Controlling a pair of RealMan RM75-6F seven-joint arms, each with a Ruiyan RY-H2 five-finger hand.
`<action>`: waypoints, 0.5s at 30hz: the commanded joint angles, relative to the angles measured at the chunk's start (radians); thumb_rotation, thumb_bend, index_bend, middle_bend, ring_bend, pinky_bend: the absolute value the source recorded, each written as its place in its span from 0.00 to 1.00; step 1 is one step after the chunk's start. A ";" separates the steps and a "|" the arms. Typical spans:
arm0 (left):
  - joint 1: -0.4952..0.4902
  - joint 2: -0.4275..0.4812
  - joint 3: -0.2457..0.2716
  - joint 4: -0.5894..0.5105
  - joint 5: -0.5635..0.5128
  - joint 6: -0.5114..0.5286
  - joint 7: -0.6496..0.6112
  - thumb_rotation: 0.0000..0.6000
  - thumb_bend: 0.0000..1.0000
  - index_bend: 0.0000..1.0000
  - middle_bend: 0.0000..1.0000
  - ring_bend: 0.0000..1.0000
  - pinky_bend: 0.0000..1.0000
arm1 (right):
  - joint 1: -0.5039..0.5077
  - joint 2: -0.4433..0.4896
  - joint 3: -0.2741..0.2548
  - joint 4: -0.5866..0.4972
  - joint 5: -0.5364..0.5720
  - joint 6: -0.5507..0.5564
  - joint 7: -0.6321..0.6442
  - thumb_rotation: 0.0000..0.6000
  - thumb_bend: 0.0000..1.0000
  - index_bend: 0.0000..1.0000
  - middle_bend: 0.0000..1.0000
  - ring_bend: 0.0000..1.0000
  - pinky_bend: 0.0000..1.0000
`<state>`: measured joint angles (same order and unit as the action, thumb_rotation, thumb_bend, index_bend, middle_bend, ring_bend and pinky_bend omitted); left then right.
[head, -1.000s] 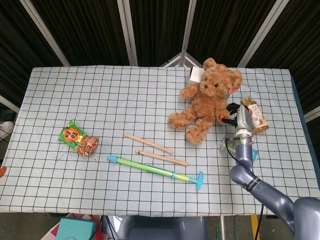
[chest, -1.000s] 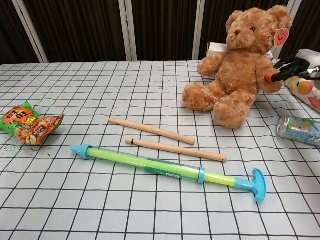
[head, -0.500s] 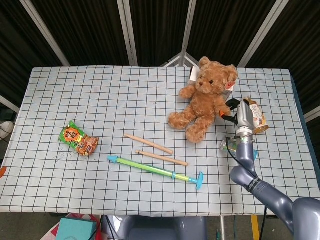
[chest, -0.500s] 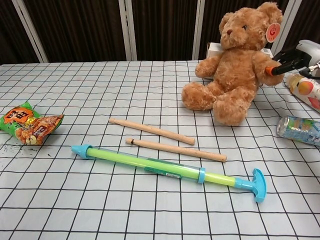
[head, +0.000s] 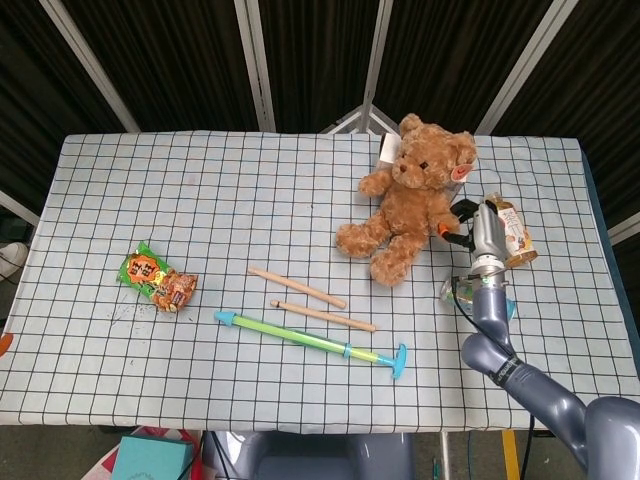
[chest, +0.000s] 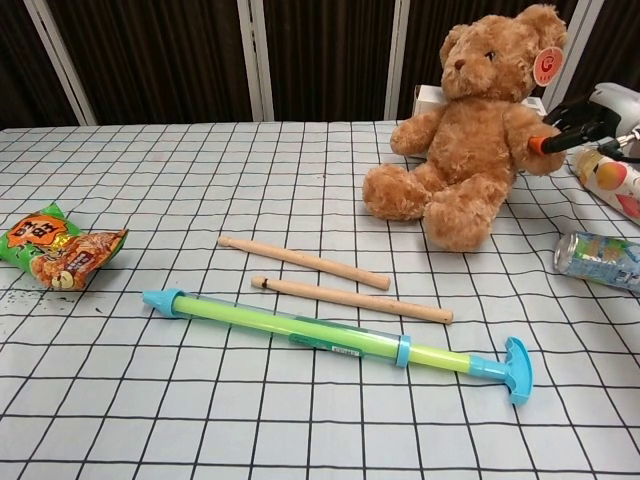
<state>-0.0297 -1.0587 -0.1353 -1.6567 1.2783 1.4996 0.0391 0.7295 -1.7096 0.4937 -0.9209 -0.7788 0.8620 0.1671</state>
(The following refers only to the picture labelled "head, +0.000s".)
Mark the left robot hand orange tip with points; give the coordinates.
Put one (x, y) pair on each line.
(5, 345)

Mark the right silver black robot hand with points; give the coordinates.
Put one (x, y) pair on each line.
(490, 235)

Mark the brown plush teddy bear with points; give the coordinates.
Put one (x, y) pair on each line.
(410, 210)

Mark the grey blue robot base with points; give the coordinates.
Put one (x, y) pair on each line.
(325, 457)

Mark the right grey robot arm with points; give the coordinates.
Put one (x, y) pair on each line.
(492, 310)

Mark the green blue water squirter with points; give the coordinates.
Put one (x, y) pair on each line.
(300, 339)

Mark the orange tea bottle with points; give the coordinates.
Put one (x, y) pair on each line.
(517, 230)

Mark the red white ear tag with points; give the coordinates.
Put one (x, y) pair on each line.
(461, 171)

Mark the light blue drink can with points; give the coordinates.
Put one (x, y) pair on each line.
(452, 296)

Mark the white shoe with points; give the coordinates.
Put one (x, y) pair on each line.
(11, 259)

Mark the green orange snack bag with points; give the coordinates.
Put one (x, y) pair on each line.
(160, 280)

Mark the white partition foot brace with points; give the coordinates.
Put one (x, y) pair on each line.
(357, 120)

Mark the teal box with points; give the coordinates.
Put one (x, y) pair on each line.
(150, 457)

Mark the wooden stick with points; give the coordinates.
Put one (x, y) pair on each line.
(300, 288)
(325, 316)

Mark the blue checked tablecloth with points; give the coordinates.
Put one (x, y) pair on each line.
(250, 200)

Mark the white partition frame post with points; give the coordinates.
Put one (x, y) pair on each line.
(525, 65)
(256, 65)
(376, 60)
(90, 67)

